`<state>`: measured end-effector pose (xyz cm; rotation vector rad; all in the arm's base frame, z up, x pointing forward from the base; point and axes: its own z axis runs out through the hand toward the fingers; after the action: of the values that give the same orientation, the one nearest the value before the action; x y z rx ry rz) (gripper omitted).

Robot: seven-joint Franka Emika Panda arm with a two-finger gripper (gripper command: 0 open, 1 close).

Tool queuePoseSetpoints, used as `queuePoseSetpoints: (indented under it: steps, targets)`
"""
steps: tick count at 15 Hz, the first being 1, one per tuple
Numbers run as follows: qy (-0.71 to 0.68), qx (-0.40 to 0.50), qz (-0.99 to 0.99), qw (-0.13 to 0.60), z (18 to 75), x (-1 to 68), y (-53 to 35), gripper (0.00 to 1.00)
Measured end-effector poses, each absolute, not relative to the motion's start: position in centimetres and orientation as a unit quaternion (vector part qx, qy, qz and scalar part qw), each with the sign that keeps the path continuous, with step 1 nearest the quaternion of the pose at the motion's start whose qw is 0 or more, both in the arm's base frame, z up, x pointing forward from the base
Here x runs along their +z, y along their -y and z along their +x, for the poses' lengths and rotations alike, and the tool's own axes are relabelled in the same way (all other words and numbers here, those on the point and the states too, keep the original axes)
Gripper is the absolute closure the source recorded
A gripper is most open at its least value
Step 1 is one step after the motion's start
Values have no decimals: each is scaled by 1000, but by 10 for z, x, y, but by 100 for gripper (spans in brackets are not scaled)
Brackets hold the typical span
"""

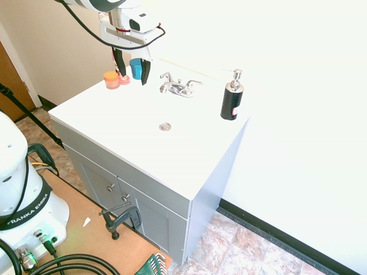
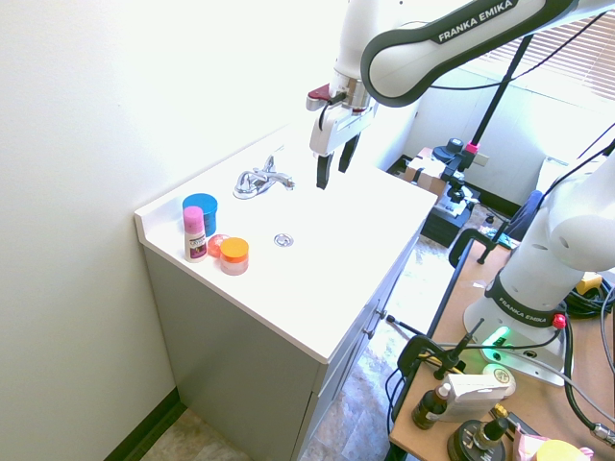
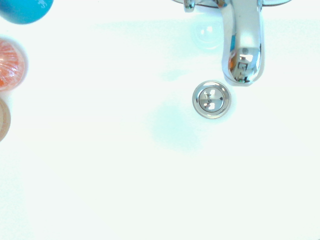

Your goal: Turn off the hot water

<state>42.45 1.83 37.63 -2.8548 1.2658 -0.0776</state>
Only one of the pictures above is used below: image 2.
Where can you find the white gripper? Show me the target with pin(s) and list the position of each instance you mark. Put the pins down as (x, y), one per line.
(336, 126)

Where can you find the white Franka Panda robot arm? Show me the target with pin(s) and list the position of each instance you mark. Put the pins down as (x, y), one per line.
(543, 249)

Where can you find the chrome sink faucet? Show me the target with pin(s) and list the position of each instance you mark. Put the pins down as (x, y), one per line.
(262, 180)

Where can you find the cardboard box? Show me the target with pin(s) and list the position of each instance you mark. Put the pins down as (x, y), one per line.
(425, 168)

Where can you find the chrome sink drain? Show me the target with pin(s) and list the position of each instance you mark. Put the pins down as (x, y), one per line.
(284, 239)

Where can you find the white vanity countertop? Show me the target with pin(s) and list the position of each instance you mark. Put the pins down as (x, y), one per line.
(298, 249)

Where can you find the black equipment case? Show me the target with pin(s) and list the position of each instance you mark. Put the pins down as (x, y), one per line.
(447, 218)

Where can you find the pink jar with orange lid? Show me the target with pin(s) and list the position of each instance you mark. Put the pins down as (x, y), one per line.
(234, 257)

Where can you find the blue lidded jar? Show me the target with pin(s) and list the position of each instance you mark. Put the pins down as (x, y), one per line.
(205, 211)

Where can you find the small red round container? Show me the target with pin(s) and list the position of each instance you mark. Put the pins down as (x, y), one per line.
(217, 246)

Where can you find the white bottle with pink cap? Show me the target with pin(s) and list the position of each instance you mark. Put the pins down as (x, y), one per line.
(195, 235)

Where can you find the black C-clamp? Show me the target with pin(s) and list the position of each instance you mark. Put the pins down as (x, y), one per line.
(423, 355)
(473, 245)

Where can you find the grey vanity cabinet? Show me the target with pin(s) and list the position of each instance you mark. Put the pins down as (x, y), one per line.
(269, 365)

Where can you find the window blinds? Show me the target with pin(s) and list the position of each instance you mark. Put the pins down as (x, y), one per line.
(567, 53)

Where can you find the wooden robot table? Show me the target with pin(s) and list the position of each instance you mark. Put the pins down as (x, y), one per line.
(499, 365)

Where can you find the dark amber glass bottle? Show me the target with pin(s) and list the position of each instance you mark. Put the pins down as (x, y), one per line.
(431, 406)

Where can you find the white carton box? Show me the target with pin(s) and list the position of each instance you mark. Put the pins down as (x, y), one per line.
(473, 391)

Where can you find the round white tin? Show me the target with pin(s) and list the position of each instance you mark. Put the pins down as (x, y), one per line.
(499, 373)

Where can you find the red emergency stop button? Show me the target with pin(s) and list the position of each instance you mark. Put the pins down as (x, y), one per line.
(558, 321)

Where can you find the black round weight disc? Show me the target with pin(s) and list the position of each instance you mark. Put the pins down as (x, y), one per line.
(475, 442)

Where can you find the yellow lidded container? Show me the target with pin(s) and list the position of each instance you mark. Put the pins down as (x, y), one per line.
(559, 451)

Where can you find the black camera stand pole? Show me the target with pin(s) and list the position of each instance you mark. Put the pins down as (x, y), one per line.
(499, 91)

